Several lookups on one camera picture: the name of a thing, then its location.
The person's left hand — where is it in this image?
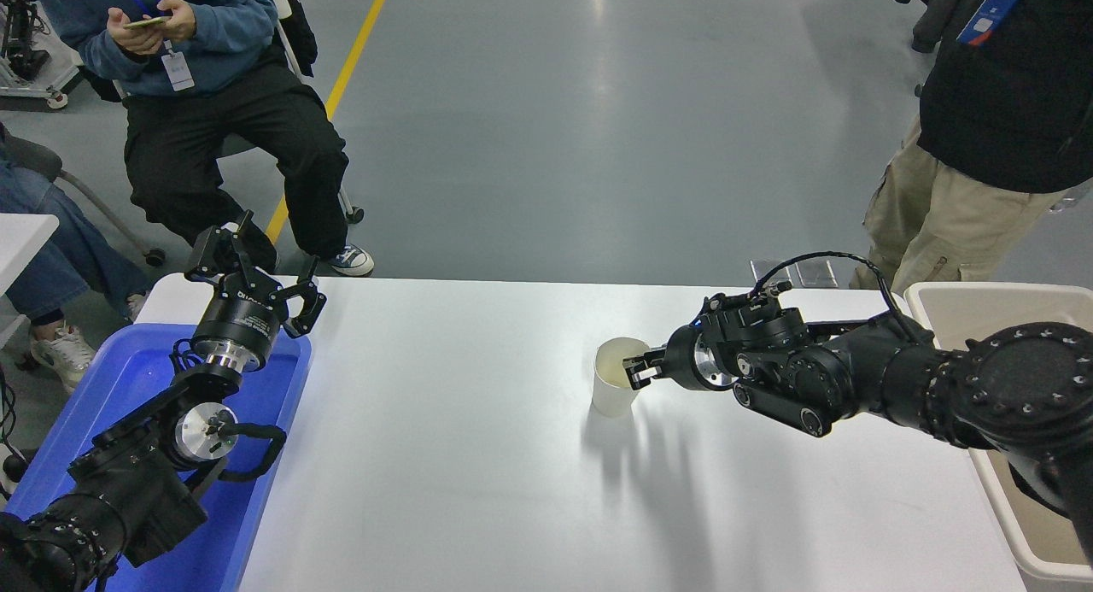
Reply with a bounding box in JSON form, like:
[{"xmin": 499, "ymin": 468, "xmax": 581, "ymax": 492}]
[{"xmin": 156, "ymin": 0, "xmax": 199, "ymax": 43}]

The large pale plastic bin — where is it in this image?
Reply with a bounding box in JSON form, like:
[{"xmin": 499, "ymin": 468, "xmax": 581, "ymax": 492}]
[{"xmin": 903, "ymin": 282, "xmax": 1093, "ymax": 583}]

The blue plastic tray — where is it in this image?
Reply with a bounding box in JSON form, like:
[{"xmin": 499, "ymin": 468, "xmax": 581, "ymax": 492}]
[{"xmin": 4, "ymin": 323, "xmax": 313, "ymax": 592}]

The person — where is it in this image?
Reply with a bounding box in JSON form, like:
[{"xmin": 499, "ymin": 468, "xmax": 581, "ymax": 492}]
[
  {"xmin": 0, "ymin": 122, "xmax": 155, "ymax": 396},
  {"xmin": 850, "ymin": 0, "xmax": 1093, "ymax": 296},
  {"xmin": 32, "ymin": 0, "xmax": 375, "ymax": 278}
]

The white paper cup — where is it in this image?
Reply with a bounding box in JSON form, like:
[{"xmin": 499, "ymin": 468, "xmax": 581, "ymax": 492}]
[{"xmin": 593, "ymin": 337, "xmax": 654, "ymax": 419}]

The white side table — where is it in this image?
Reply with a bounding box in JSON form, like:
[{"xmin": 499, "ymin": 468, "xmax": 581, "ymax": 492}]
[{"xmin": 0, "ymin": 214, "xmax": 61, "ymax": 349}]

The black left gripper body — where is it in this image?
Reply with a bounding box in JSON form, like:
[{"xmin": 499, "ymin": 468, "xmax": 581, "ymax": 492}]
[{"xmin": 191, "ymin": 288, "xmax": 283, "ymax": 360}]

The equipment stand with wheels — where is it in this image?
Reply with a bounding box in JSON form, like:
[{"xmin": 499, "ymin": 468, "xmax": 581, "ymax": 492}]
[{"xmin": 0, "ymin": 0, "xmax": 86, "ymax": 112}]

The person's right hand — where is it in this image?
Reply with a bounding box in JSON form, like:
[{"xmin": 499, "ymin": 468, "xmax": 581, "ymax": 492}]
[{"xmin": 107, "ymin": 7, "xmax": 163, "ymax": 56}]

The id badge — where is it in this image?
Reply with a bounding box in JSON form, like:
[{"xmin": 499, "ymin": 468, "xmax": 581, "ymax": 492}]
[
  {"xmin": 162, "ymin": 51, "xmax": 196, "ymax": 92},
  {"xmin": 956, "ymin": 0, "xmax": 1022, "ymax": 46}
]

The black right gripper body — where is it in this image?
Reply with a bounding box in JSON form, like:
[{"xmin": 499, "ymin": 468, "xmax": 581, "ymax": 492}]
[{"xmin": 663, "ymin": 322, "xmax": 709, "ymax": 393}]

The black cable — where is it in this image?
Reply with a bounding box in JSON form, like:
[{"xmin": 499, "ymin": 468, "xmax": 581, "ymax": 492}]
[{"xmin": 0, "ymin": 361, "xmax": 35, "ymax": 486}]

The grey chair with casters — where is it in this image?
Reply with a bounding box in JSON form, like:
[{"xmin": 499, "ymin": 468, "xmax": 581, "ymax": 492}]
[{"xmin": 0, "ymin": 135, "xmax": 167, "ymax": 268}]

